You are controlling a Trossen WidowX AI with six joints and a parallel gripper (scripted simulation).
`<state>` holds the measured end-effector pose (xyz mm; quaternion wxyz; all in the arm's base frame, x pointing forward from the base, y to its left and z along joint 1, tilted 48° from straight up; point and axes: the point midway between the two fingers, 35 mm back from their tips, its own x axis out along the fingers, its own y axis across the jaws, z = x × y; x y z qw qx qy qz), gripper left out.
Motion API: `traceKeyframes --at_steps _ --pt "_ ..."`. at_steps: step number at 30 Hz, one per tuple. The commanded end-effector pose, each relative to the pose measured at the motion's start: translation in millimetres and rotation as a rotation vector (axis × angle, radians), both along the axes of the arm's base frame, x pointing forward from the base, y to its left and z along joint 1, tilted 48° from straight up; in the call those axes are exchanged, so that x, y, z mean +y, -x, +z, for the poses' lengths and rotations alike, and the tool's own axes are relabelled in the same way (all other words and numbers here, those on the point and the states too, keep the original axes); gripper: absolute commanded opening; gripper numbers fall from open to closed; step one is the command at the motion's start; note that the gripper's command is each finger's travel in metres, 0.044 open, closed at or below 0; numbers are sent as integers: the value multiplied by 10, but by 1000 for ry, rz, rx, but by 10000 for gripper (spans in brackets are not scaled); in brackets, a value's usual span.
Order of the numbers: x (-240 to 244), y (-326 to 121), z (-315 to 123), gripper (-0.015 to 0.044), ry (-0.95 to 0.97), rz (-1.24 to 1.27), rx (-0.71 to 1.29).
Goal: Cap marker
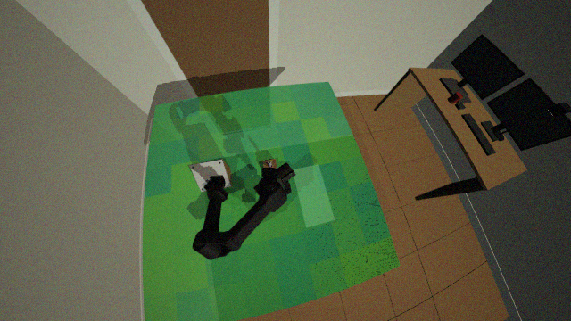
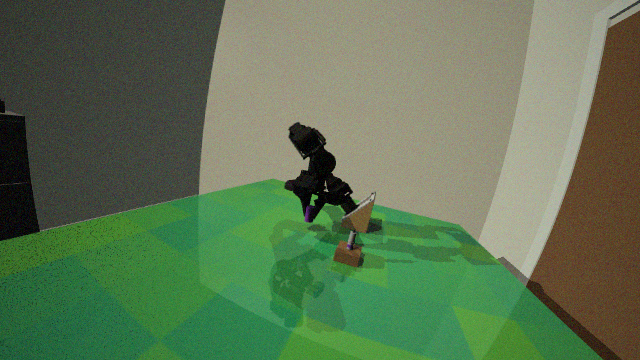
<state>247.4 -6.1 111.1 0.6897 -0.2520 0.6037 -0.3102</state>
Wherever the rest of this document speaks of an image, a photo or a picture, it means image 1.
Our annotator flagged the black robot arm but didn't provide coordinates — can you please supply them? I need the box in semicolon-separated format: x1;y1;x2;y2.
192;163;295;260

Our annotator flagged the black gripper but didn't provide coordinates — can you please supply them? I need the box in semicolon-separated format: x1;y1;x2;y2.
261;168;276;177

